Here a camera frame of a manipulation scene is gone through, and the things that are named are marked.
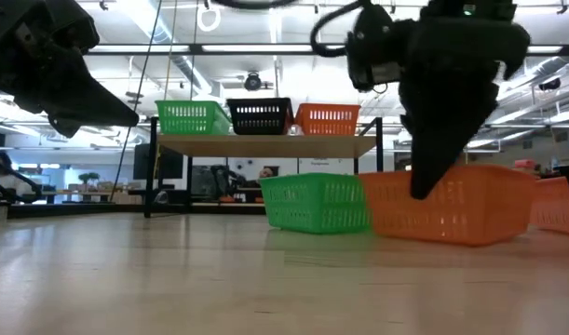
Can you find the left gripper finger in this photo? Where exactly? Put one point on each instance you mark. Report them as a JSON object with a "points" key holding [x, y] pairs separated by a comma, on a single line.
{"points": [[79, 97]]}

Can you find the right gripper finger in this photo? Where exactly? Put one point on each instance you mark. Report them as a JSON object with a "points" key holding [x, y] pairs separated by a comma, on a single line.
{"points": [[442, 130]]}

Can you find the orange plastic basket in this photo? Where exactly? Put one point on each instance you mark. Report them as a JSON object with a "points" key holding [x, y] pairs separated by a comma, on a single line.
{"points": [[479, 209], [328, 118], [556, 209]]}

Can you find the green plastic basket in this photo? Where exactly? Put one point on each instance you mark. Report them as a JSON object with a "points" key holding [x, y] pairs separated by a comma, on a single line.
{"points": [[312, 205], [191, 118]]}

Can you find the black background robot arm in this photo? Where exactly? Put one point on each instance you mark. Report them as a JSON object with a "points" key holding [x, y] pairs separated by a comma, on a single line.
{"points": [[223, 179]]}

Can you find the wooden shelf black metal legs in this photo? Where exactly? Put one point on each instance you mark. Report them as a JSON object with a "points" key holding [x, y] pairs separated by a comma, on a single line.
{"points": [[265, 145]]}

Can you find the green potted plant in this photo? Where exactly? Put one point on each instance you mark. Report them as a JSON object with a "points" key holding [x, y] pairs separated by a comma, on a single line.
{"points": [[88, 177]]}

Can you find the storage rack with red bins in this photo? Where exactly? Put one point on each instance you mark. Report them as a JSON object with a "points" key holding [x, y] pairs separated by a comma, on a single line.
{"points": [[526, 164]]}

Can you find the black monitor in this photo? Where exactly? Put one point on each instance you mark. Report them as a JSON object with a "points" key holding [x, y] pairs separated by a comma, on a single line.
{"points": [[167, 163]]}

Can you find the black rig beam with lights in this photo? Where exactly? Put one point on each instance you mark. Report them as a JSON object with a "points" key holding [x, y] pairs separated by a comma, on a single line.
{"points": [[195, 48]]}

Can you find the person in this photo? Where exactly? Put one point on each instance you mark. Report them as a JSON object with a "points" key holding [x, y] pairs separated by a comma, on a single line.
{"points": [[265, 173]]}

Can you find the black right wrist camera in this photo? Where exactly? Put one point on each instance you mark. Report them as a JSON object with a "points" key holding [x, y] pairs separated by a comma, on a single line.
{"points": [[370, 46]]}

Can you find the small black duct device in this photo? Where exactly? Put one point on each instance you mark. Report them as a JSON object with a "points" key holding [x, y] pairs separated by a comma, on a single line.
{"points": [[550, 84]]}

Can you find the black round ceiling camera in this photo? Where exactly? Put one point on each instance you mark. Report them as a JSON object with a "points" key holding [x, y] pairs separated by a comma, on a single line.
{"points": [[252, 82]]}

